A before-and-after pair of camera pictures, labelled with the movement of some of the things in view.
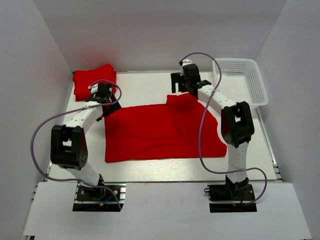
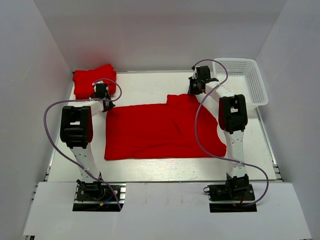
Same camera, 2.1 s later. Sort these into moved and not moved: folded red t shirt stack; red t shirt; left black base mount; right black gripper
Moved: right black gripper
Not moved: red t shirt; left black base mount; folded red t shirt stack
